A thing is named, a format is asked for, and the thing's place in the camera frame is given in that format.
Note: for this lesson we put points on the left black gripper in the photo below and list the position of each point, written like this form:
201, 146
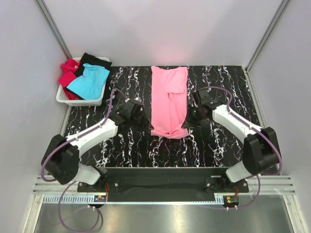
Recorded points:
146, 126

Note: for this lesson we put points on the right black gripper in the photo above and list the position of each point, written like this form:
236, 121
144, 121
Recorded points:
186, 125

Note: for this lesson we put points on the pink t shirt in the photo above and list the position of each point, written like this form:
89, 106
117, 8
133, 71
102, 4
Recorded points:
169, 102

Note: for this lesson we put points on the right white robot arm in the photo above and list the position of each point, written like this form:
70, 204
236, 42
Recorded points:
260, 145

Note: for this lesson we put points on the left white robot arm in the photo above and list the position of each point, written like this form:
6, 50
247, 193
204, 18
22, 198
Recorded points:
62, 157

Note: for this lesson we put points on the cyan t shirt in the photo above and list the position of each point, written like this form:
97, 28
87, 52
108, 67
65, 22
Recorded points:
89, 85

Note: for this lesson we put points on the black t shirt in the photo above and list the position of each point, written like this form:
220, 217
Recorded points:
92, 60

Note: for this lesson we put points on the right control board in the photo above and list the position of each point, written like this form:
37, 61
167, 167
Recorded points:
232, 199

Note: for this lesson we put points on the control board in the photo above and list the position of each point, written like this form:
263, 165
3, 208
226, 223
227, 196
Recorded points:
100, 198
232, 199

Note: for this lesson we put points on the white plastic basket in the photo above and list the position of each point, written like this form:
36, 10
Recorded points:
61, 97

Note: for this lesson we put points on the red t shirt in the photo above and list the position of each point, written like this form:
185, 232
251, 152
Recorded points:
68, 68

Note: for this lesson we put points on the left control board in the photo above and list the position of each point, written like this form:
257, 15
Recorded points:
100, 198

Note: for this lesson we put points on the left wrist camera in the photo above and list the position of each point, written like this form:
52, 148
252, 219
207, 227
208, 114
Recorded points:
138, 100

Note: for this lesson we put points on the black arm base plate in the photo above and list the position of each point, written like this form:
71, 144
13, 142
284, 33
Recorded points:
186, 184

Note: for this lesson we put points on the white slotted cable duct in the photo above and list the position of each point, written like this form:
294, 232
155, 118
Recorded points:
70, 199

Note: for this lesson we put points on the aluminium frame rail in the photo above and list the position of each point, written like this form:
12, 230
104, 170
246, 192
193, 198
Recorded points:
269, 185

